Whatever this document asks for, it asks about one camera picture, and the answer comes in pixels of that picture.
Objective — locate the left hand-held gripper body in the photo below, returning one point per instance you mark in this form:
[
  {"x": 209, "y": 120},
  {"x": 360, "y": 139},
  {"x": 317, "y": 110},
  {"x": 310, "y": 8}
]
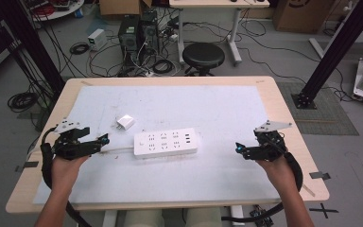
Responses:
[{"x": 69, "y": 146}]

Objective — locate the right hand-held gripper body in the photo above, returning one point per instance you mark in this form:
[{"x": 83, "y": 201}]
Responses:
[{"x": 269, "y": 145}]

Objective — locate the person's left hand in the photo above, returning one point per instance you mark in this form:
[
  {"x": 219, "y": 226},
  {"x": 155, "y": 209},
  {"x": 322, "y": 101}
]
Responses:
[{"x": 65, "y": 171}]

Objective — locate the person's right hand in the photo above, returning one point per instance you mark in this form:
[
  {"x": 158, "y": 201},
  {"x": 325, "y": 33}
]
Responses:
[{"x": 274, "y": 173}]

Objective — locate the white charger adapter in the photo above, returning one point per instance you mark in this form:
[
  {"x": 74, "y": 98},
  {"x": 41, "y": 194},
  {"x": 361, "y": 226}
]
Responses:
[{"x": 125, "y": 122}]

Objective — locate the black tape strip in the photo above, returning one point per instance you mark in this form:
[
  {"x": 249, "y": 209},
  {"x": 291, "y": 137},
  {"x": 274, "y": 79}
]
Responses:
[
  {"x": 28, "y": 165},
  {"x": 319, "y": 175}
]

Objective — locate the white table leg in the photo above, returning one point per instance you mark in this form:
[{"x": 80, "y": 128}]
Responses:
[
  {"x": 238, "y": 216},
  {"x": 109, "y": 219}
]

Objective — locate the white power strip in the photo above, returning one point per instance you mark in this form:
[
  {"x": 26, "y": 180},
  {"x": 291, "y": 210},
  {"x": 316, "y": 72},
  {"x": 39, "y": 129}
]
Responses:
[{"x": 165, "y": 143}]

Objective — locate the grey floor mat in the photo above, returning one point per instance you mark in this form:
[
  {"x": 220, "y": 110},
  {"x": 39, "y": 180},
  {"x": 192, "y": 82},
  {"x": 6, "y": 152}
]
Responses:
[{"x": 327, "y": 116}]

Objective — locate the white table mat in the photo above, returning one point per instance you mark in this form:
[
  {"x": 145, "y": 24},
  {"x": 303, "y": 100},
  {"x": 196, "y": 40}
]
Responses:
[{"x": 176, "y": 179}]

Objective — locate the black tape cross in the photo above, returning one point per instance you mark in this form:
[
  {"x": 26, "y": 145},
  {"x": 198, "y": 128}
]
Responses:
[{"x": 324, "y": 210}]

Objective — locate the black round stool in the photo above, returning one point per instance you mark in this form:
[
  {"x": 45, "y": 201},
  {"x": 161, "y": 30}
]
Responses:
[{"x": 203, "y": 55}]

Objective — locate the white power supply box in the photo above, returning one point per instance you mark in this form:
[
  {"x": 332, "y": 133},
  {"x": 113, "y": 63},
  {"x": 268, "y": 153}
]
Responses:
[{"x": 97, "y": 39}]

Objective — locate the black computer tower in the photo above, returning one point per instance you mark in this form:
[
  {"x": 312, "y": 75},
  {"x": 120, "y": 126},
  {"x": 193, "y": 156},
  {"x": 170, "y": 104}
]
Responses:
[
  {"x": 129, "y": 38},
  {"x": 149, "y": 31}
]

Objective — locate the large cardboard box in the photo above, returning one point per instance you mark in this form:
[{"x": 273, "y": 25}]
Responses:
[{"x": 302, "y": 14}]

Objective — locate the round white table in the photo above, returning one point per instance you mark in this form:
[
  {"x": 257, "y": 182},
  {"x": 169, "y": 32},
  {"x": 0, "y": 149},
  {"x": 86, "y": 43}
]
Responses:
[{"x": 60, "y": 11}]

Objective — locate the white desk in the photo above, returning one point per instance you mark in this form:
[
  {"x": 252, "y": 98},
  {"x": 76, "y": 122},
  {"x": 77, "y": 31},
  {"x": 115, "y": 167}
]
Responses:
[{"x": 217, "y": 3}]

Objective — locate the black metal post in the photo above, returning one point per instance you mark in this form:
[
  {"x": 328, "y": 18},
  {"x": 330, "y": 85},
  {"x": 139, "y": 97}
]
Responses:
[
  {"x": 334, "y": 53},
  {"x": 39, "y": 47}
]

